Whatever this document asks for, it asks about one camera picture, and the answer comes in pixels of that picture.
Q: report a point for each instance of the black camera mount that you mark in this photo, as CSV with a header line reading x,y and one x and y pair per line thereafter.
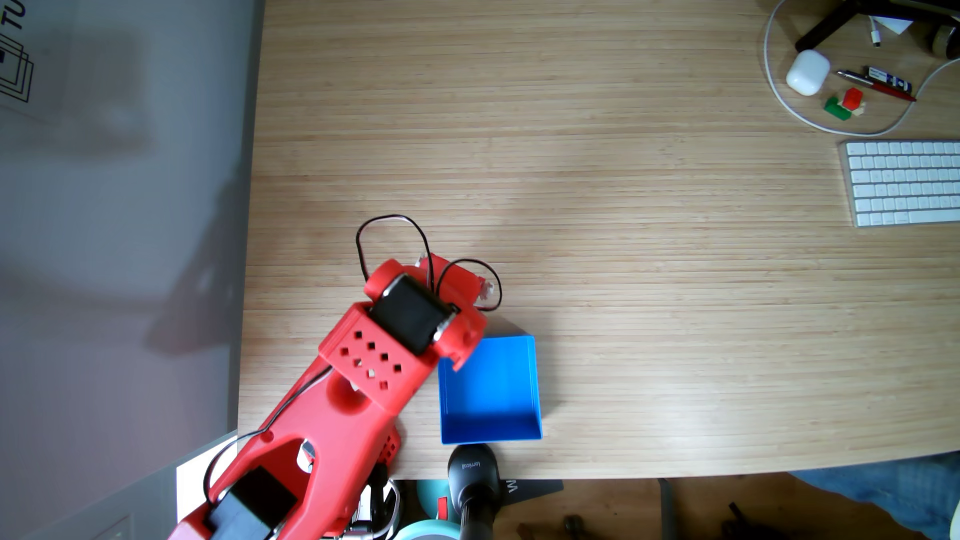
x,y
474,487

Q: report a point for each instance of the person's leg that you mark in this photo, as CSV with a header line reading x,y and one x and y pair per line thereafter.
x,y
900,487

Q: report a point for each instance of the white keyboard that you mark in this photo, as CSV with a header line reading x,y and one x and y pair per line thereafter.
x,y
900,184

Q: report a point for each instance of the black usb stick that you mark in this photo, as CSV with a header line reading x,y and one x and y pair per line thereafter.
x,y
892,79

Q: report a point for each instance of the red and black pen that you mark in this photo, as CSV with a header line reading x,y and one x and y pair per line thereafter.
x,y
877,85

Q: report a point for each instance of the printed cardboard box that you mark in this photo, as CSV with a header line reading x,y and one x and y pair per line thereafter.
x,y
15,75

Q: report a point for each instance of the white earbud case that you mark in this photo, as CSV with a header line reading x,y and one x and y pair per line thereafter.
x,y
808,72

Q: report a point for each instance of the small red lego brick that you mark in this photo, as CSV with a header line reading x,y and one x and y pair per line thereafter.
x,y
852,98

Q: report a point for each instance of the black stand leg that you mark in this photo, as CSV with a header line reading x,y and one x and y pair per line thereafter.
x,y
825,26

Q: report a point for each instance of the dark tape roll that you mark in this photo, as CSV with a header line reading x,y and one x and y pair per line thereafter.
x,y
946,41

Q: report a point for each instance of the white paper piece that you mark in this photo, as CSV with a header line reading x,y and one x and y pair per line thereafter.
x,y
896,25

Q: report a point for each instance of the grey bar under table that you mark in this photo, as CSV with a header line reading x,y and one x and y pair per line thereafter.
x,y
666,510

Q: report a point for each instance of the white sheet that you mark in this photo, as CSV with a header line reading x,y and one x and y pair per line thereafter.
x,y
196,472

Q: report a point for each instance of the teal round object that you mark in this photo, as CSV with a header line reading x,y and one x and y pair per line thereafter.
x,y
427,495

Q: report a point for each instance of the black card with letter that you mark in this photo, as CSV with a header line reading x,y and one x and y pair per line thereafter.
x,y
529,489

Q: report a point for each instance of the blue plastic bin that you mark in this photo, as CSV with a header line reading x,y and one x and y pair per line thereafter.
x,y
502,390

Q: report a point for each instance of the black table clamp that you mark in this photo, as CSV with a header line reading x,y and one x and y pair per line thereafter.
x,y
379,480

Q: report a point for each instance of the small green lego brick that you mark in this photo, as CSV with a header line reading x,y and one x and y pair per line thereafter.
x,y
836,109

